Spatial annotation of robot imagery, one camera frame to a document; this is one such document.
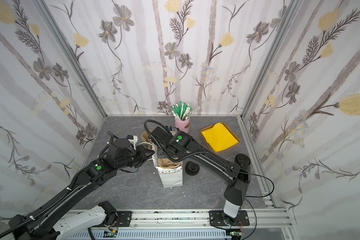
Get white cartoon paper gift bag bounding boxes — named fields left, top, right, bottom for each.
left=136, top=143, right=183, bottom=188

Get brown pulp cup carrier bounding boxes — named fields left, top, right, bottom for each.
left=158, top=159, right=182, bottom=169

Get black cup lid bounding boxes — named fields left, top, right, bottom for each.
left=235, top=154, right=251, bottom=166

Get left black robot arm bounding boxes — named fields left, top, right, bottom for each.
left=0, top=139, right=155, bottom=240

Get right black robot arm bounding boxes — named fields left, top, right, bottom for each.
left=149, top=127, right=251, bottom=222

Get pink cup holder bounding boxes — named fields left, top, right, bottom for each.
left=175, top=118, right=190, bottom=134

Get stack of black lids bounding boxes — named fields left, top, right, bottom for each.
left=185, top=161, right=200, bottom=176

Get green white straw bundle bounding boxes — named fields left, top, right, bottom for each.
left=172, top=102, right=193, bottom=121

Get brown cardboard tray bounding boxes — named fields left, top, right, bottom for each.
left=201, top=122, right=241, bottom=155

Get yellow napkins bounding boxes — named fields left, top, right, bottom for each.
left=201, top=123, right=239, bottom=153

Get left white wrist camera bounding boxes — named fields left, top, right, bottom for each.
left=127, top=135, right=138, bottom=149

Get aluminium mounting rail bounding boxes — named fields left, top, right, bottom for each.
left=44, top=208, right=295, bottom=240

